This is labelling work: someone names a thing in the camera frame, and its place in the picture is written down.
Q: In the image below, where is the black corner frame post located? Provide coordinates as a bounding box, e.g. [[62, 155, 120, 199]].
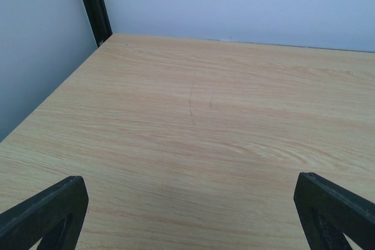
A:
[[83, 0, 113, 47]]

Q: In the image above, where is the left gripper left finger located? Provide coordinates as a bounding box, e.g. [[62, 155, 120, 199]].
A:
[[1, 176, 88, 249]]

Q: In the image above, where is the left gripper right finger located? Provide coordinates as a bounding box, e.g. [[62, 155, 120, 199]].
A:
[[294, 172, 374, 249]]

